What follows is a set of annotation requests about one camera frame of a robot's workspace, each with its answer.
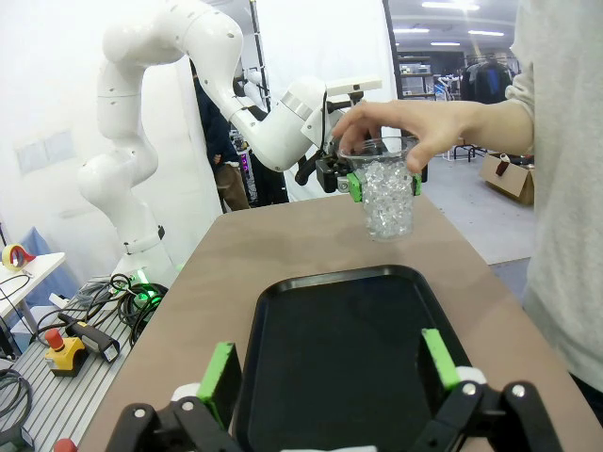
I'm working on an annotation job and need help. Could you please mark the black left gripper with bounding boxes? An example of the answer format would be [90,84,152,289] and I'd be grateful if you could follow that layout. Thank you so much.
[315,156,430,205]

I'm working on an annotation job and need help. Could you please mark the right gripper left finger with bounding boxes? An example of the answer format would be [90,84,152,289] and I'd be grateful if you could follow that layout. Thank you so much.
[104,341,244,452]

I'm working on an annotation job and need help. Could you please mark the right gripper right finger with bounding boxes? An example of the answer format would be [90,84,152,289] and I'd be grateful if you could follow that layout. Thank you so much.
[413,328,569,452]

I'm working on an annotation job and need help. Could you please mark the short clear iced cup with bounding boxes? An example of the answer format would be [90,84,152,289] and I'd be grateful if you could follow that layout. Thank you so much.
[336,136,421,244]

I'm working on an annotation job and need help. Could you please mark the person's right forearm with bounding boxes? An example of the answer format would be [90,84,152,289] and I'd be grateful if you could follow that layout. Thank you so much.
[464,99,536,156]

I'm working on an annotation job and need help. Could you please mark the person's right hand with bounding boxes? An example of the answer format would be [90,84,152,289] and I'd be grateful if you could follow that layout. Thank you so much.
[331,98,473,175]

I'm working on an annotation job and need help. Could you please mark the black plastic serving tray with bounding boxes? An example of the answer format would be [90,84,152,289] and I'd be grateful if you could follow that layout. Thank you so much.
[234,265,475,452]

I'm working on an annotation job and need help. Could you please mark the metal storage shelf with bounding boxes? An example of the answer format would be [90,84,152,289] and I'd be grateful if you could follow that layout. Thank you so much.
[398,55,437,100]

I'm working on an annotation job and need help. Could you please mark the brown cardboard box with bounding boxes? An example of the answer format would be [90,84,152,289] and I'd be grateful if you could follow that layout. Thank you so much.
[479,152,536,206]

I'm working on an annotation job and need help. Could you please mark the black handheld controller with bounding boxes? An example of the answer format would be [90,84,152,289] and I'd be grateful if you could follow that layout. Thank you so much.
[58,313,122,364]

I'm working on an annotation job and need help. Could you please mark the dark clothes rack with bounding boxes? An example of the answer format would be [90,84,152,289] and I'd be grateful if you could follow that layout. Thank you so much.
[459,55,524,103]

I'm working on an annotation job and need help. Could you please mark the yellow emergency stop box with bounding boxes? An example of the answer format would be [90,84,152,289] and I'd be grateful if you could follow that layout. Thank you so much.
[44,329,87,379]

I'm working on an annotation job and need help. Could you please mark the person in brown trousers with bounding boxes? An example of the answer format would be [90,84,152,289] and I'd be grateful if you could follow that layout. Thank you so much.
[190,60,252,213]

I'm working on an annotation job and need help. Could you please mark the person in grey sweatshirt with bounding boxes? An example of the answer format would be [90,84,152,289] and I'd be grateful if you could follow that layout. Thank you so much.
[506,0,603,425]

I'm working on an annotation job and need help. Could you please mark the black vertical ladder pole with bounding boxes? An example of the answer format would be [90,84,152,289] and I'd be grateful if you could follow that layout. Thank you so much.
[248,0,273,114]

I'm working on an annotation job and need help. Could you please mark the small white desk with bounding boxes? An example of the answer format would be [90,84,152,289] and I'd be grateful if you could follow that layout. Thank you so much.
[0,251,67,340]

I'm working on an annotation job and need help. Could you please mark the blue cloth cover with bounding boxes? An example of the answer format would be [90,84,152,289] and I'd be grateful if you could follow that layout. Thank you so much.
[8,225,79,302]

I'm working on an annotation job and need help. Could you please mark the yellow tape roll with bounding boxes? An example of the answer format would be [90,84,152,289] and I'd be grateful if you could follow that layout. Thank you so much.
[1,243,37,273]

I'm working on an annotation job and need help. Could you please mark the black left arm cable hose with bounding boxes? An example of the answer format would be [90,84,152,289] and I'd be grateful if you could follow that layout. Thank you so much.
[294,89,331,187]

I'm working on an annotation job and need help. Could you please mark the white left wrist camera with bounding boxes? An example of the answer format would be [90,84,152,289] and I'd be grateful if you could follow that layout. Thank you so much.
[324,77,382,112]

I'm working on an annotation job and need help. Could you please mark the black coiled cables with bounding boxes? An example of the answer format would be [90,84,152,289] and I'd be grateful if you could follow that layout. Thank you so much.
[110,271,170,347]

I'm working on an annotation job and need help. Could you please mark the grey slotted base plate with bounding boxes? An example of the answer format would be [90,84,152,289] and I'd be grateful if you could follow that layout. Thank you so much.
[0,282,161,452]

